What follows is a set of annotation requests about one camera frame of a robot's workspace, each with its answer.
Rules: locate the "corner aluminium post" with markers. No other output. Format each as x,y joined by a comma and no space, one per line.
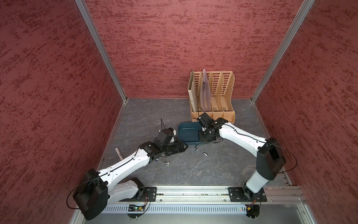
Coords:
289,36
84,11

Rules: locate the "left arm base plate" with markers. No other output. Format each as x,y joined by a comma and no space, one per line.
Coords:
143,195

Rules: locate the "wooden file organizer rack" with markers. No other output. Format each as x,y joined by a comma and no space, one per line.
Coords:
221,84

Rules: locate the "teal plastic storage box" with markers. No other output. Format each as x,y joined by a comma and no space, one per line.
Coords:
189,133

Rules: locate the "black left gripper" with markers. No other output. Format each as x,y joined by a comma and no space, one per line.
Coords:
177,150

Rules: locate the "pale pink paper sheet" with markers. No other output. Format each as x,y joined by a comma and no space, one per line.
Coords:
205,93

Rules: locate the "right corner aluminium post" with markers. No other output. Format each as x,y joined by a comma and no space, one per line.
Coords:
289,36

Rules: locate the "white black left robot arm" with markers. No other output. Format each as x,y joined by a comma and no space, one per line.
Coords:
97,189

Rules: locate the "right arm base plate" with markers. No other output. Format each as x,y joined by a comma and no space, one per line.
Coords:
244,195

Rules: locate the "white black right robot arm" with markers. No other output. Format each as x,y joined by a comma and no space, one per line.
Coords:
270,158

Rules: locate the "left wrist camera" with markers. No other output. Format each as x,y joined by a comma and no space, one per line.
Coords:
166,136

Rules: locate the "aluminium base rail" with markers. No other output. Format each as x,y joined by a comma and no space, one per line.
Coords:
219,195

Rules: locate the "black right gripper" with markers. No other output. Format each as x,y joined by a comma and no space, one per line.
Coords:
203,139

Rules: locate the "left corner aluminium post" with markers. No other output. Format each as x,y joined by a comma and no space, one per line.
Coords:
84,11

